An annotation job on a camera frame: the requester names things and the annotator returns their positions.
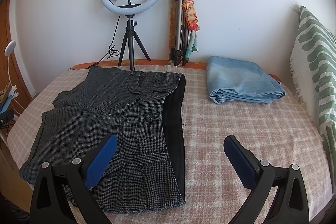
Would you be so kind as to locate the wooden door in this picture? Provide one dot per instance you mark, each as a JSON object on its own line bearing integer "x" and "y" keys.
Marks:
{"x": 24, "y": 98}

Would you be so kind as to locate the folded light blue jeans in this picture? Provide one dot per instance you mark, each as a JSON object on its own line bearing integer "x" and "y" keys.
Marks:
{"x": 236, "y": 80}

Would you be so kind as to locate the green white patterned pillow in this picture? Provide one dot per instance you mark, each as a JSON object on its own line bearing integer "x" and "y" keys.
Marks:
{"x": 312, "y": 64}

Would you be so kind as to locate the light blue chair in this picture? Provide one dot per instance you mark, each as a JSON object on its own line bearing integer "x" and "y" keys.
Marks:
{"x": 6, "y": 105}

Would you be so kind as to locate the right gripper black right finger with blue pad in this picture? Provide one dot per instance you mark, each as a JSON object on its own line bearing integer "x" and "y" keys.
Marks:
{"x": 289, "y": 204}

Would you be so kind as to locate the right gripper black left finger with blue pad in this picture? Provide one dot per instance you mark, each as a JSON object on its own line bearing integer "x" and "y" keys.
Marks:
{"x": 49, "y": 203}

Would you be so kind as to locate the black mini tripod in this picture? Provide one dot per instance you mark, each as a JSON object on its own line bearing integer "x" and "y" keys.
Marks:
{"x": 128, "y": 40}

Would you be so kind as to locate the folded silver black tripod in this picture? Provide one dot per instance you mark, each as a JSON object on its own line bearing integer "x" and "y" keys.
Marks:
{"x": 181, "y": 35}

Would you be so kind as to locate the grey houndstooth pants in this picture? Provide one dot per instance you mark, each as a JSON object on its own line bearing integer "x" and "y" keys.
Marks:
{"x": 143, "y": 111}

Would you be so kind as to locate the orange floral scarf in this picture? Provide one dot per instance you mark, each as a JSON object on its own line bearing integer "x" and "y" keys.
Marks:
{"x": 192, "y": 25}

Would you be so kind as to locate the orange floral bed sheet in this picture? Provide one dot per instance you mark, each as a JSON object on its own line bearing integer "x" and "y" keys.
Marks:
{"x": 147, "y": 63}

